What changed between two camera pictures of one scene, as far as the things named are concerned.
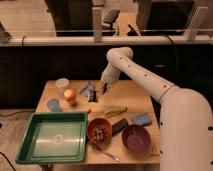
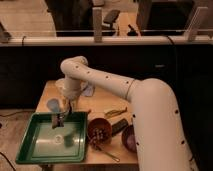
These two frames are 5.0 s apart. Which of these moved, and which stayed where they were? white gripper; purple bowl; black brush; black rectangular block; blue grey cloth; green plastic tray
Moved: white gripper; black brush
Stayed: blue grey cloth; green plastic tray; purple bowl; black rectangular block
